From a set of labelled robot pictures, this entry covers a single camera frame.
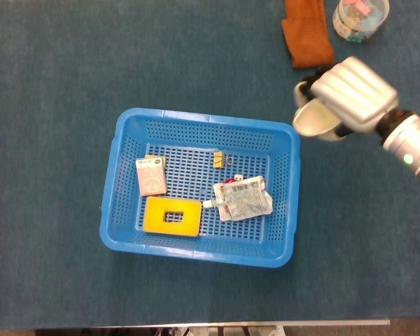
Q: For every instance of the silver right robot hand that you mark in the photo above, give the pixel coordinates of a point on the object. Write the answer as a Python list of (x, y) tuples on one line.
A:
[(353, 91)]

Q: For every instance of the white paper cup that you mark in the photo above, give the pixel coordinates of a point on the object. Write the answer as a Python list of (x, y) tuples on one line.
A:
[(311, 119)]

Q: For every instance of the silver spout pouch red print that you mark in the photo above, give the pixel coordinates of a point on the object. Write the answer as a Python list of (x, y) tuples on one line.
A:
[(245, 199)]

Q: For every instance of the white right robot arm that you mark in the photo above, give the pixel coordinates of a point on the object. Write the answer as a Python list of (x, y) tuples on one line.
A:
[(413, 147)]

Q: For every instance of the blue perforated plastic basket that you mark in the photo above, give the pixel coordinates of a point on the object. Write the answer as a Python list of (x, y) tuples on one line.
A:
[(210, 117)]

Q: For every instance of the folded orange cloth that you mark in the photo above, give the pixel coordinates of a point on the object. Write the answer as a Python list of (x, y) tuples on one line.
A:
[(306, 35)]

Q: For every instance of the clear jar of binder clips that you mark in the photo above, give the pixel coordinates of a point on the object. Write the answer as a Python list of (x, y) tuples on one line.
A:
[(357, 17)]

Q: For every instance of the gold striped binder clip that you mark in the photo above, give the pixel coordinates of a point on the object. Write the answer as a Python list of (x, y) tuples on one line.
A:
[(218, 160)]

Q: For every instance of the small beige flat packet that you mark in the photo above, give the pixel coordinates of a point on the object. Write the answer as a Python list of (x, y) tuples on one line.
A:
[(165, 161)]

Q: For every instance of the yellow sponge with rectangular hole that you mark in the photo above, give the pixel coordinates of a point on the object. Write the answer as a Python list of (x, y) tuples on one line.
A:
[(154, 217)]

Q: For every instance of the blue-grey felt table cover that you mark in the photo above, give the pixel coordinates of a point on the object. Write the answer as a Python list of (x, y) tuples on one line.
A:
[(56, 280)]

